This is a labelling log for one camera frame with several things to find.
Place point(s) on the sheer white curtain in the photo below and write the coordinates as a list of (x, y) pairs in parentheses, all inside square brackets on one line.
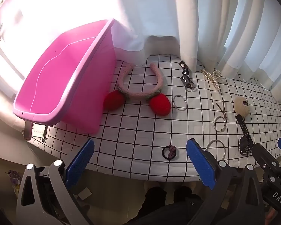
[(142, 16)]

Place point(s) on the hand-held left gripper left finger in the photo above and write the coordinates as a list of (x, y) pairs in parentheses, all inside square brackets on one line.
[(80, 164)]

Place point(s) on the pearl hair claw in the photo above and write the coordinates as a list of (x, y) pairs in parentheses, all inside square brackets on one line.
[(214, 80)]

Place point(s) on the pink strawberry plush headband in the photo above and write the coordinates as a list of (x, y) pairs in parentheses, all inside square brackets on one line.
[(160, 104)]

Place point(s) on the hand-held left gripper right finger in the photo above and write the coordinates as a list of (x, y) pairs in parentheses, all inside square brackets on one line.
[(201, 164)]

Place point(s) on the person's dark pants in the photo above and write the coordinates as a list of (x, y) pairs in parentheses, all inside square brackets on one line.
[(154, 206)]

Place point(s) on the beige plush hair clip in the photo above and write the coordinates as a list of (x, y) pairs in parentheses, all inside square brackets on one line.
[(240, 106)]

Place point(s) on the pink plastic basin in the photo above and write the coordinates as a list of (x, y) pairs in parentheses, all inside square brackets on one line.
[(60, 75)]

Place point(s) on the brown bobby pin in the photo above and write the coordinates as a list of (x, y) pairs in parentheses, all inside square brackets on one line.
[(223, 112)]

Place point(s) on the black wrist watch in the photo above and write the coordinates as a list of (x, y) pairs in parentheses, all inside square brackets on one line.
[(245, 143)]

